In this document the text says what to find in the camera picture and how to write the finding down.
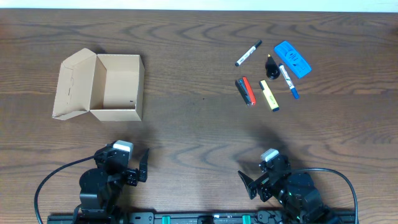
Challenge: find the left black cable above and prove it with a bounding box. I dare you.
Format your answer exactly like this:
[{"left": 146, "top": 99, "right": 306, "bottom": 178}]
[{"left": 34, "top": 155, "right": 96, "bottom": 224}]

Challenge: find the yellow highlighter pen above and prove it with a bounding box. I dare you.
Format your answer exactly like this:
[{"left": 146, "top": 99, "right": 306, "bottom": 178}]
[{"left": 259, "top": 80, "right": 279, "bottom": 111}]

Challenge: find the red and black utility knife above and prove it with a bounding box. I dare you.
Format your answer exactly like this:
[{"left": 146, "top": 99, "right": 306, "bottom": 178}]
[{"left": 235, "top": 77, "right": 256, "bottom": 106}]

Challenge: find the blue plastic case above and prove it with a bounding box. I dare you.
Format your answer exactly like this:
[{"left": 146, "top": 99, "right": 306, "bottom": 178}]
[{"left": 274, "top": 40, "right": 312, "bottom": 78}]

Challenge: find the black cone glue bottle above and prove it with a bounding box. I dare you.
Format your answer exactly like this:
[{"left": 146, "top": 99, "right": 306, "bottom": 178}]
[{"left": 265, "top": 55, "right": 280, "bottom": 80}]

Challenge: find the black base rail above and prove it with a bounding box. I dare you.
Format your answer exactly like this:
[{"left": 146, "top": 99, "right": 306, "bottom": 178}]
[{"left": 47, "top": 210, "right": 355, "bottom": 224}]

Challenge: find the black cable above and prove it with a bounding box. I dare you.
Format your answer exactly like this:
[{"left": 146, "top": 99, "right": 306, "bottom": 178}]
[
  {"left": 34, "top": 155, "right": 96, "bottom": 224},
  {"left": 290, "top": 167, "right": 359, "bottom": 218}
]

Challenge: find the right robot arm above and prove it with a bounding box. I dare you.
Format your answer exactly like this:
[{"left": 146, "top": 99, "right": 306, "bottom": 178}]
[{"left": 238, "top": 152, "right": 342, "bottom": 223}]

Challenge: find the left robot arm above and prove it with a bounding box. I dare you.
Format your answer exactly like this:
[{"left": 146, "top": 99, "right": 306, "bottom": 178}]
[{"left": 72, "top": 140, "right": 149, "bottom": 223}]

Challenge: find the right black cable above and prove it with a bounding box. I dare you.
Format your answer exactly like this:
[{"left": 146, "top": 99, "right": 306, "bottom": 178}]
[{"left": 290, "top": 167, "right": 359, "bottom": 218}]

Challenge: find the brown cardboard box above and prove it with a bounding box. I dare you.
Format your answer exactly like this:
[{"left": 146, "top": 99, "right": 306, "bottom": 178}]
[{"left": 52, "top": 48, "right": 145, "bottom": 121}]

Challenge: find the blue capped white marker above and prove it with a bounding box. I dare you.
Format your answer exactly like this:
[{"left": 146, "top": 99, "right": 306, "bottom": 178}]
[{"left": 279, "top": 63, "right": 300, "bottom": 100}]

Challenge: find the black capped white marker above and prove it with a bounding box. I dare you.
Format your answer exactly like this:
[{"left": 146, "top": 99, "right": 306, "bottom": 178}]
[{"left": 234, "top": 40, "right": 262, "bottom": 67}]

